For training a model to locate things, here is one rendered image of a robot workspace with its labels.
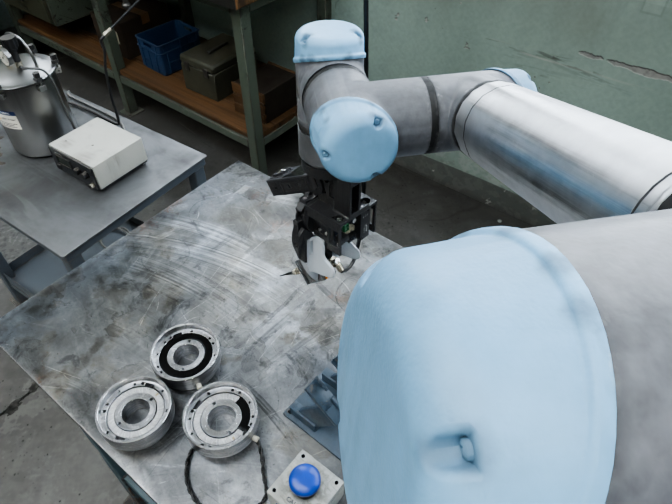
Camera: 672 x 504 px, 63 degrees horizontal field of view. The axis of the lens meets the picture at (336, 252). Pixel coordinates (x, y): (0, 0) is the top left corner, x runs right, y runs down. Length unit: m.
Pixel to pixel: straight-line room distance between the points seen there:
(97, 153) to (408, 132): 1.05
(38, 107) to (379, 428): 1.46
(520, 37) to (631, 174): 1.76
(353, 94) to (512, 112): 0.15
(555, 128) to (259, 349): 0.64
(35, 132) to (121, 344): 0.79
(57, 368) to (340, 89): 0.66
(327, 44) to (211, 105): 2.03
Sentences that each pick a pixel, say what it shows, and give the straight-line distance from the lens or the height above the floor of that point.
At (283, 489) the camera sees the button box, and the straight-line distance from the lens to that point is 0.75.
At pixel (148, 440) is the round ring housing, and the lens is 0.83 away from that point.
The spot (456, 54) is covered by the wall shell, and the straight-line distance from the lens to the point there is 2.20.
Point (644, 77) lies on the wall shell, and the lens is 1.99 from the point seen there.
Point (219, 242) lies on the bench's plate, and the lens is 1.08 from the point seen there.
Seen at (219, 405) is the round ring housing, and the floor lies 0.83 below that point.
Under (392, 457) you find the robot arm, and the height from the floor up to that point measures 1.40.
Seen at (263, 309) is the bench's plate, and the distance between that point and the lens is 0.96.
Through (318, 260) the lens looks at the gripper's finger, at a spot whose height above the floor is 1.00.
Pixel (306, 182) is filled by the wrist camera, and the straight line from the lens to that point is 0.71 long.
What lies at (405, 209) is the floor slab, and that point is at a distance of 2.35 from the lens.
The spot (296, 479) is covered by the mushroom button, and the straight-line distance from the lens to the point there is 0.72.
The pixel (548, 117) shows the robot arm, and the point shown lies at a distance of 0.42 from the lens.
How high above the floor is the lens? 1.55
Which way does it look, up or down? 46 degrees down
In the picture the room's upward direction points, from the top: straight up
